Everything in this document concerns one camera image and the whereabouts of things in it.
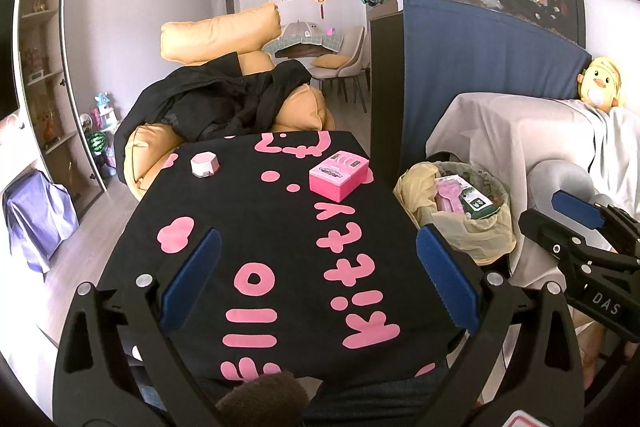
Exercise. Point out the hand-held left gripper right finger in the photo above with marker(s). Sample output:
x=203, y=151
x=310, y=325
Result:
x=447, y=282

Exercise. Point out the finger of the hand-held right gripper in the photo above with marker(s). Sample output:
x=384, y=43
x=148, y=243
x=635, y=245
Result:
x=560, y=242
x=575, y=207

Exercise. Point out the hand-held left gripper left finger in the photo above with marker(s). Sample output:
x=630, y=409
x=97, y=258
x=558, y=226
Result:
x=190, y=282

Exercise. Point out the pink snack packet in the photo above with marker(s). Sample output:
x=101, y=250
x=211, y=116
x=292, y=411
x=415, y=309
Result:
x=447, y=197

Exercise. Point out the green white snack bag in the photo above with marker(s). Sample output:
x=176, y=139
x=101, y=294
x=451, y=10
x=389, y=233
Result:
x=477, y=202

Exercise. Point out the yellow plastic trash bag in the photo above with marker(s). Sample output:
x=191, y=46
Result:
x=425, y=187

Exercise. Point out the person's right forearm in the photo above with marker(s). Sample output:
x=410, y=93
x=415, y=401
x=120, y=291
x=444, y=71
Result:
x=592, y=347

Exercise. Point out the grey neck pillow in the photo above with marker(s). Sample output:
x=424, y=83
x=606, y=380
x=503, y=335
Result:
x=560, y=177

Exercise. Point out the white sofa cover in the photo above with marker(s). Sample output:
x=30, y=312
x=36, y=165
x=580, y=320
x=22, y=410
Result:
x=500, y=132

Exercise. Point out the black pink printed tablecloth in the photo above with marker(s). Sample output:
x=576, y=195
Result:
x=280, y=217

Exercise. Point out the small pink hexagonal box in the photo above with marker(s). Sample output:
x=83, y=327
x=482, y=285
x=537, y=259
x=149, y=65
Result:
x=205, y=166

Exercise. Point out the yellow duck plush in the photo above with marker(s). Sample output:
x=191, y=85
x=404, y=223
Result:
x=597, y=82

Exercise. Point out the brown fuzzy cloth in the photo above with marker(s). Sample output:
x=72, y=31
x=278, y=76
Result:
x=260, y=397

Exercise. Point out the pink toy box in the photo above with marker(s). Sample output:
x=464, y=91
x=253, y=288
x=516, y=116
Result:
x=335, y=182

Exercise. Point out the green striped ball toy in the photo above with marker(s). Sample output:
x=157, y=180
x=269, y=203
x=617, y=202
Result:
x=97, y=143

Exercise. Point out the blue cloth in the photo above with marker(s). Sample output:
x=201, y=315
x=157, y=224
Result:
x=475, y=72

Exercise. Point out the purple cloth bag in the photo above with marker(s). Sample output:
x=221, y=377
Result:
x=35, y=217

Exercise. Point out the black jacket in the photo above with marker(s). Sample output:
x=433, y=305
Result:
x=200, y=102

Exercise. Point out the blue white toy castle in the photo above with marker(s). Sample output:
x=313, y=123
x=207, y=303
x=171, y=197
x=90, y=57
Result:
x=104, y=109

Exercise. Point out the black tank cabinet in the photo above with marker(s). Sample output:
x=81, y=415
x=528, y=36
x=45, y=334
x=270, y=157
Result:
x=387, y=82

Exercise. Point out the beige seat cushion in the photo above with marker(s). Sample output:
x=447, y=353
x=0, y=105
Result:
x=329, y=61

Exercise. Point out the beige dining chair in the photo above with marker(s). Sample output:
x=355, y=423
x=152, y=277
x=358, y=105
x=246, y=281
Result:
x=352, y=47

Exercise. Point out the dining table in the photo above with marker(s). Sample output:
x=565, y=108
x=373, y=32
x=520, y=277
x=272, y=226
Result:
x=300, y=51

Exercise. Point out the glass door shelf cabinet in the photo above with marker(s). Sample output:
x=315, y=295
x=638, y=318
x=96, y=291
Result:
x=45, y=57

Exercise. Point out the mesh food cover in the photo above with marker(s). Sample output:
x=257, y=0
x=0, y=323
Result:
x=297, y=32

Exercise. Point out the wall television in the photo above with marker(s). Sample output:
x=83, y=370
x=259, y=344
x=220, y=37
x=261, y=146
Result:
x=7, y=57

